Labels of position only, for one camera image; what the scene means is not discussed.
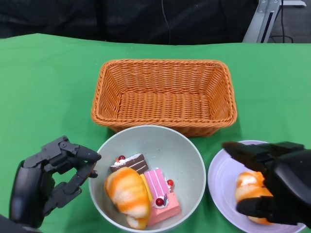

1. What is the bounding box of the black fabric backdrop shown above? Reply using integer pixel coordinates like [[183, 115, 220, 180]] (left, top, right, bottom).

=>
[[0, 0, 258, 46]]

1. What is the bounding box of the orange wicker basket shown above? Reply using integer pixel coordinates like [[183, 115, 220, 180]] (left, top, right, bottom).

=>
[[91, 59, 238, 138]]

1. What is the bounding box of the pink cake block with cherry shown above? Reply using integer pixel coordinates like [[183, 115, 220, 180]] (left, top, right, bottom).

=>
[[145, 193, 182, 227]]

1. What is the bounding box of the black cable on floor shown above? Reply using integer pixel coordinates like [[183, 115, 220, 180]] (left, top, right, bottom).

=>
[[268, 4, 292, 44]]

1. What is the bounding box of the green tablecloth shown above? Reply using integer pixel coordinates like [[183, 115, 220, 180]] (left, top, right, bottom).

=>
[[0, 33, 311, 233]]

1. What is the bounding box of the round orange pumpkin-shaped bread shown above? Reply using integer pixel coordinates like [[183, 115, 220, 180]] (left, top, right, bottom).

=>
[[235, 170, 275, 225]]

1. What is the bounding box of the pale grey-green bowl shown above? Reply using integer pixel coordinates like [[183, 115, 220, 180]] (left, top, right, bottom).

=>
[[88, 125, 207, 233]]

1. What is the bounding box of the long orange croissant bread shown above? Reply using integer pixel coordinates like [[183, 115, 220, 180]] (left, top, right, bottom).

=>
[[104, 166, 152, 230]]

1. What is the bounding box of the lavender plate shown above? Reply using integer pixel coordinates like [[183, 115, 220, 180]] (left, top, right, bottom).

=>
[[207, 140, 307, 233]]

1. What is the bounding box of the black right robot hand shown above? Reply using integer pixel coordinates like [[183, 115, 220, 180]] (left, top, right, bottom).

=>
[[222, 141, 311, 226]]

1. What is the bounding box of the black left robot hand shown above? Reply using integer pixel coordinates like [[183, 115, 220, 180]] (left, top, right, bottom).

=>
[[9, 135, 102, 229]]

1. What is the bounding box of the chocolate cake slice with cherry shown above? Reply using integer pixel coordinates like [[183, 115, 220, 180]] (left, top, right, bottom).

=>
[[110, 153, 149, 175]]

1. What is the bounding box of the grey metal stand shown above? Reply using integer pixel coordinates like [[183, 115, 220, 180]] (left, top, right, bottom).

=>
[[242, 0, 307, 44]]

